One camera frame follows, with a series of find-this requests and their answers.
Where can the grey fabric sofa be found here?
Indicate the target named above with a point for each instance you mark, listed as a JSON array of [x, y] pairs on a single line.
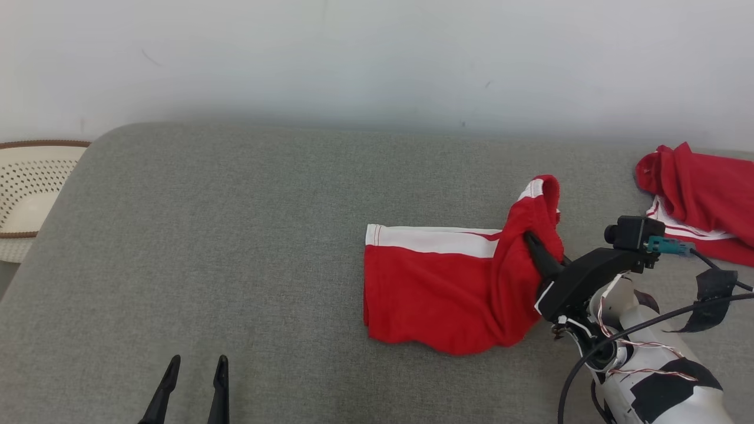
[[235, 235]]

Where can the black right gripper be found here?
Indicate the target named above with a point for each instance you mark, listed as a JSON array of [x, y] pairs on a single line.
[[583, 280]]

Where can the teal right camera connector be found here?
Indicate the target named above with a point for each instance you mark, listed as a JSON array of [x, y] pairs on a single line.
[[668, 245]]

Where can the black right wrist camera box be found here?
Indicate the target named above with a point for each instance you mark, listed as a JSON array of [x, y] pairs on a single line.
[[633, 232]]

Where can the red white sports shorts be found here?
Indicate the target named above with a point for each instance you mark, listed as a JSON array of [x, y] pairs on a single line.
[[436, 288]]

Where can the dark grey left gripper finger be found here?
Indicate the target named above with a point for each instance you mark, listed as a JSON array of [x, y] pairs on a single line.
[[220, 394], [162, 394]]

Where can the cream perforated laundry basket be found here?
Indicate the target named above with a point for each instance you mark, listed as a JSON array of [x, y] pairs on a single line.
[[29, 188]]

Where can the red white jersey shirt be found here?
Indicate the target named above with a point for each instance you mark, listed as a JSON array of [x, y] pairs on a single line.
[[701, 188]]

